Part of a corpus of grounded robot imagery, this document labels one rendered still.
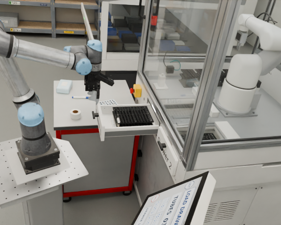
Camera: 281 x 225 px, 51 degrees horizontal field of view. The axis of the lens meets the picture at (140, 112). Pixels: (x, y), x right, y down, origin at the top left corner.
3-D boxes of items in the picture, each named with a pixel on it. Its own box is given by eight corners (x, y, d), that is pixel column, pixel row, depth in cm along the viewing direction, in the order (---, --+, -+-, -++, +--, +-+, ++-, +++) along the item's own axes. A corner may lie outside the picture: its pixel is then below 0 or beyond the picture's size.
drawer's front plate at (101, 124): (101, 141, 169) (101, 126, 163) (95, 113, 192) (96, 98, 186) (104, 141, 169) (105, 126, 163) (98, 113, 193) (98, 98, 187)
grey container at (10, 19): (-8, 27, 493) (-10, 16, 484) (-5, 21, 518) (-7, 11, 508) (17, 27, 503) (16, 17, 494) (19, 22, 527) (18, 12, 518)
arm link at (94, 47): (84, 39, 152) (100, 38, 155) (84, 59, 158) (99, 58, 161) (88, 44, 146) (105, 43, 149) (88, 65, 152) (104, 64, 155)
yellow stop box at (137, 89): (134, 97, 210) (134, 89, 206) (131, 92, 216) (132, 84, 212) (140, 97, 212) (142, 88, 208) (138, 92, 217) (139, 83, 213)
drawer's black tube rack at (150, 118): (116, 132, 175) (117, 123, 171) (112, 115, 189) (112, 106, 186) (152, 130, 181) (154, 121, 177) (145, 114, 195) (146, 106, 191)
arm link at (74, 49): (67, 52, 140) (90, 51, 144) (62, 43, 148) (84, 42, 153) (68, 67, 144) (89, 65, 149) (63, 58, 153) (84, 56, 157)
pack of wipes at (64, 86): (68, 94, 219) (68, 89, 217) (55, 93, 219) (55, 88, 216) (72, 85, 232) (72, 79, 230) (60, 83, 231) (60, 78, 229)
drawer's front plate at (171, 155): (171, 176, 152) (175, 160, 146) (155, 140, 175) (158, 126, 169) (174, 176, 152) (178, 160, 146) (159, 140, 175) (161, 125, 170)
